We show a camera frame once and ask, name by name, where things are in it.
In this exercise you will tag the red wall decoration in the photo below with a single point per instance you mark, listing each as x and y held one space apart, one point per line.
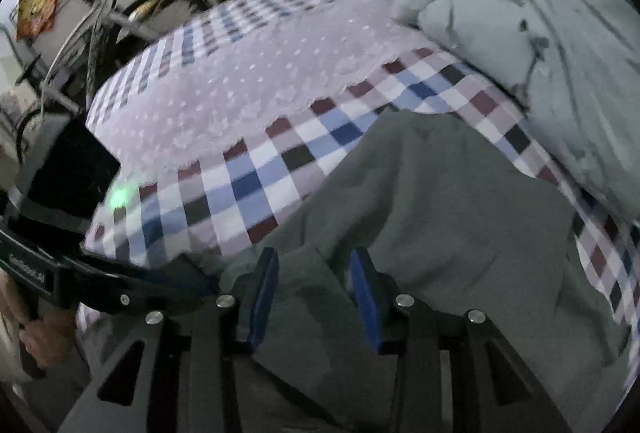
37 8

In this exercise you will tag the light green puffer jacket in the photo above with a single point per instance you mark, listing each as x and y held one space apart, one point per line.
525 13

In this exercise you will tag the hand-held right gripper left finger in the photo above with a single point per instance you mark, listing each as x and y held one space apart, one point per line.
265 298

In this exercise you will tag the person's left hand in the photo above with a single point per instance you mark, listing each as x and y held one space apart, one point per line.
52 338

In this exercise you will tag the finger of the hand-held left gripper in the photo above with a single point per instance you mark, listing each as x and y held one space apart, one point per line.
150 288

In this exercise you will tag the bicycle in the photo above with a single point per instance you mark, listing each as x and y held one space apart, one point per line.
95 20

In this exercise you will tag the checked bed sheet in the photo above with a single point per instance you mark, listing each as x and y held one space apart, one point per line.
250 88

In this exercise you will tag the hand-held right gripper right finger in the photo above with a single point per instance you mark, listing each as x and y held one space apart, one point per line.
365 303

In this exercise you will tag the dark green garment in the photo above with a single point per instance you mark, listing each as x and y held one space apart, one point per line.
450 213

